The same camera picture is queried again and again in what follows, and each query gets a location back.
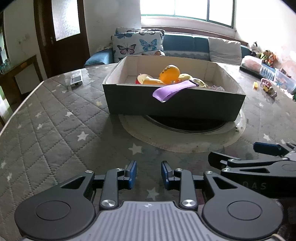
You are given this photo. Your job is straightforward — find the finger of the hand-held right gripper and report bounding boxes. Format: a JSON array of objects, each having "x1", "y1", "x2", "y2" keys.
[
  {"x1": 253, "y1": 142, "x2": 296, "y2": 161},
  {"x1": 208, "y1": 152, "x2": 296, "y2": 179}
]

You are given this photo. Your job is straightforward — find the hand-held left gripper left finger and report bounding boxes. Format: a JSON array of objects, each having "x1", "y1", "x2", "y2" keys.
[{"x1": 60, "y1": 160, "x2": 137, "y2": 211}]

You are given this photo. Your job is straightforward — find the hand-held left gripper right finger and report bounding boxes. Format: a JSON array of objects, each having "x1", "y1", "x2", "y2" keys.
[{"x1": 161, "y1": 160, "x2": 237, "y2": 211}]

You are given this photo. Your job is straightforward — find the dark beaded keychain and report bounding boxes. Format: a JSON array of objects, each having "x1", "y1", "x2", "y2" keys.
[{"x1": 196, "y1": 79, "x2": 225, "y2": 91}]

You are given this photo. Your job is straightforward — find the dark grey cardboard box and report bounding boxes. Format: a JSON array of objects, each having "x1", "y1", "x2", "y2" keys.
[{"x1": 102, "y1": 56, "x2": 246, "y2": 122}]

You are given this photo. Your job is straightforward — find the purple strap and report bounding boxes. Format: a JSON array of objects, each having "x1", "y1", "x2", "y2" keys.
[{"x1": 153, "y1": 79, "x2": 200, "y2": 102}]

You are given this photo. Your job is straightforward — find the yellow plush chick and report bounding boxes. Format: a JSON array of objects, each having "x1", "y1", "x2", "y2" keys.
[{"x1": 179, "y1": 73, "x2": 201, "y2": 84}]

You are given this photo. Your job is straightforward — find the red toy apple half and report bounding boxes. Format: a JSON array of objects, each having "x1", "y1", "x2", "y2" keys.
[{"x1": 135, "y1": 74, "x2": 152, "y2": 85}]

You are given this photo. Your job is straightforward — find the large yellow rubber duck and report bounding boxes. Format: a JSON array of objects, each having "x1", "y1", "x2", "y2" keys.
[{"x1": 138, "y1": 65, "x2": 183, "y2": 85}]

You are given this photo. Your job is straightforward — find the black round turntable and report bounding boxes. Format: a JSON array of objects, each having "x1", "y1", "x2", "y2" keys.
[{"x1": 143, "y1": 115, "x2": 228, "y2": 135}]

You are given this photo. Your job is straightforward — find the clear plastic bin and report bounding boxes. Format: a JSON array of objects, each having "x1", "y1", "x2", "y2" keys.
[{"x1": 274, "y1": 70, "x2": 296, "y2": 93}]

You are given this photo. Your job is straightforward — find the blue patterned box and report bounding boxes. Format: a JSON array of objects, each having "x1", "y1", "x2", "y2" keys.
[{"x1": 261, "y1": 64, "x2": 276, "y2": 81}]

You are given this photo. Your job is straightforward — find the grey quilted star table cover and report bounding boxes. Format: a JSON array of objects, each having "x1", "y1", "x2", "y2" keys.
[{"x1": 0, "y1": 61, "x2": 296, "y2": 232}]

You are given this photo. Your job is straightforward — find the orange plush toy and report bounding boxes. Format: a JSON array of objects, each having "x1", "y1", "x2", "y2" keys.
[{"x1": 264, "y1": 50, "x2": 277, "y2": 67}]

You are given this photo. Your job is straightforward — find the white cushion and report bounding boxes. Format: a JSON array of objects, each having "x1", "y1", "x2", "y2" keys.
[{"x1": 208, "y1": 37, "x2": 242, "y2": 65}]

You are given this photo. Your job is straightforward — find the white remote control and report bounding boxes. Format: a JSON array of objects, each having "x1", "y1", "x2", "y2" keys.
[{"x1": 68, "y1": 75, "x2": 83, "y2": 90}]

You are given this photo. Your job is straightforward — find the blue sofa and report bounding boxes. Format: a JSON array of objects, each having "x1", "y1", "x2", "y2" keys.
[{"x1": 84, "y1": 31, "x2": 252, "y2": 67}]

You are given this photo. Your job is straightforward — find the large butterfly print pillow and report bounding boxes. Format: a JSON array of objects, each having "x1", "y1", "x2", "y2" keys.
[{"x1": 112, "y1": 31, "x2": 166, "y2": 57}]

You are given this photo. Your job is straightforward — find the small butterfly print pillow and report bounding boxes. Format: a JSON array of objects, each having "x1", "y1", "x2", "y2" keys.
[{"x1": 116, "y1": 27, "x2": 142, "y2": 35}]

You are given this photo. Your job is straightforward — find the dark wooden cabinet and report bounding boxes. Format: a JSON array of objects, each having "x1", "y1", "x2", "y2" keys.
[{"x1": 0, "y1": 55, "x2": 43, "y2": 126}]

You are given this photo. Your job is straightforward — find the brown wooden door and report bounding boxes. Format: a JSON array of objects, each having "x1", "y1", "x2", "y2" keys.
[{"x1": 34, "y1": 0, "x2": 90, "y2": 78}]

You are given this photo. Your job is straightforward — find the green framed window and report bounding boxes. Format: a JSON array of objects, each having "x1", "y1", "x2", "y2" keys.
[{"x1": 140, "y1": 0, "x2": 237, "y2": 30}]

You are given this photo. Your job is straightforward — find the wall shelf with bottles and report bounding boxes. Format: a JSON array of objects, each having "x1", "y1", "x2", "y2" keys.
[{"x1": 0, "y1": 23, "x2": 11, "y2": 70}]

